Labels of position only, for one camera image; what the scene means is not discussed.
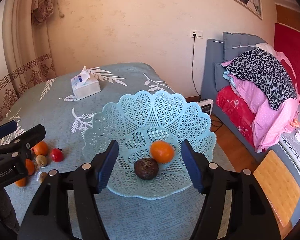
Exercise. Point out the dark passion fruit in basket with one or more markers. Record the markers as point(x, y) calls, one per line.
point(146, 168)

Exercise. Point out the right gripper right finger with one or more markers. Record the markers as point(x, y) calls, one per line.
point(251, 215)

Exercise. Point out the light blue lattice fruit basket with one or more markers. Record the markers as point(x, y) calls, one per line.
point(137, 121)

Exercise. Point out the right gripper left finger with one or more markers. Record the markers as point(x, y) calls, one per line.
point(48, 216)

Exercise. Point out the small orange on table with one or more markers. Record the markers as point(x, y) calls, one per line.
point(41, 149)

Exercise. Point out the kiwi fruit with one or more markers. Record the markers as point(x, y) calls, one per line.
point(41, 176)
point(41, 160)

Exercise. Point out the white wall socket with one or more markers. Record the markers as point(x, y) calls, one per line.
point(196, 33)

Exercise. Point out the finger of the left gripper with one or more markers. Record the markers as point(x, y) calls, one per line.
point(8, 128)
point(24, 142)

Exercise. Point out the grey blue sofa bed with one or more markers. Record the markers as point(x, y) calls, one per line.
point(288, 145)

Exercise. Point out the grey sofa cushion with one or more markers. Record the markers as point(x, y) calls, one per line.
point(236, 43)

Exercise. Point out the orange in basket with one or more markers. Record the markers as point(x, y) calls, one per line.
point(162, 151)

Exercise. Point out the red floral blanket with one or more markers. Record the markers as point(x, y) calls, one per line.
point(237, 111)

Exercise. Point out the red tomato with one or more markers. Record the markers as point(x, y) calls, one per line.
point(56, 155)

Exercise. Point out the leopard print blanket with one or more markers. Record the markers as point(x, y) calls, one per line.
point(266, 72)

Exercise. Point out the white space heater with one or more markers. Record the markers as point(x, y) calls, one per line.
point(206, 106)

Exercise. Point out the tissue box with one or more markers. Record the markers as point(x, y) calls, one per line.
point(84, 84)

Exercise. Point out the beige patterned curtain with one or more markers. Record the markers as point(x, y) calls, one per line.
point(25, 55)

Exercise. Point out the pink quilt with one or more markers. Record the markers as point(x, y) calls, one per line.
point(268, 124)

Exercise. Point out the wooden stool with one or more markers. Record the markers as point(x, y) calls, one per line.
point(279, 186)

